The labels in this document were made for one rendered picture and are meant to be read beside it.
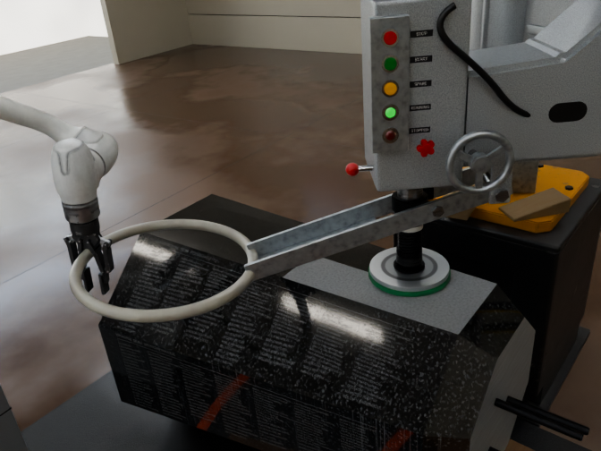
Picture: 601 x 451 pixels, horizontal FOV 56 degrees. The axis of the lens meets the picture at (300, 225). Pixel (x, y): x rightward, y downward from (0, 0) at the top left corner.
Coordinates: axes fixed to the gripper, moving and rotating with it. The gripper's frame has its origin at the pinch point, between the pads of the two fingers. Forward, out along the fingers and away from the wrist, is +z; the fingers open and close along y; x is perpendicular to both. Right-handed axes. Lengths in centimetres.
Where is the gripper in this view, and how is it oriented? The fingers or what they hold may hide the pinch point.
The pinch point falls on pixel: (96, 281)
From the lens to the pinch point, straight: 172.2
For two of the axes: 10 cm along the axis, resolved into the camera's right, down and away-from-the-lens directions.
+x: 2.3, -4.5, 8.6
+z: 0.0, 8.8, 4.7
